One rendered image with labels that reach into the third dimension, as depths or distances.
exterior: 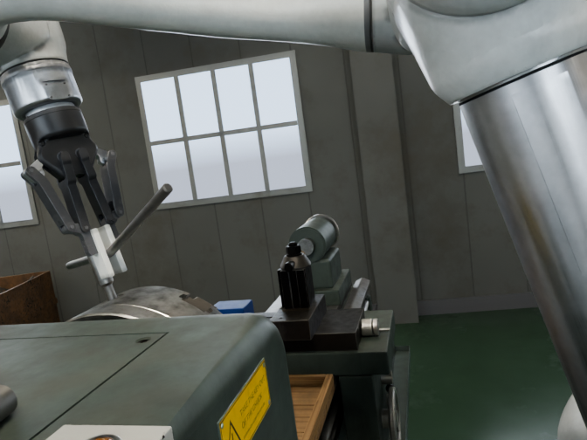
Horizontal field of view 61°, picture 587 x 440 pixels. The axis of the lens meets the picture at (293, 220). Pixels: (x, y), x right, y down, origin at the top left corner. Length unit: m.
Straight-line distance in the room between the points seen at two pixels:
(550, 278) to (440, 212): 3.59
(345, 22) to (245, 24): 0.12
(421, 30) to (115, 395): 0.34
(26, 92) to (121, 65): 3.78
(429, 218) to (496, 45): 3.65
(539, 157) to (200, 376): 0.29
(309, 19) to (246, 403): 0.41
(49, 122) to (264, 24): 0.31
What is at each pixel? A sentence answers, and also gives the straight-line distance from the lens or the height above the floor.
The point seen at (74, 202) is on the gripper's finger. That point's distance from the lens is 0.73.
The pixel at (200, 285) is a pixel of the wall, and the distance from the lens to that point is 4.38.
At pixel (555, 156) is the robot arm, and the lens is 0.41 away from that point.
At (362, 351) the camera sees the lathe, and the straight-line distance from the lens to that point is 1.23.
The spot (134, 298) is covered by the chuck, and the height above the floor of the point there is 1.24.
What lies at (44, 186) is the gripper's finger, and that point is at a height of 1.41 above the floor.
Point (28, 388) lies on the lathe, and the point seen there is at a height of 1.25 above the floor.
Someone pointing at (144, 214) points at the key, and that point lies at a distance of 0.62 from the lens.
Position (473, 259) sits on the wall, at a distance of 4.13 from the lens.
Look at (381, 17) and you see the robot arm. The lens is 0.58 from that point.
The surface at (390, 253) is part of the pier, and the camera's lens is 3.87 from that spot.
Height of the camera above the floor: 1.41
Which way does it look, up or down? 7 degrees down
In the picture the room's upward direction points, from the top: 8 degrees counter-clockwise
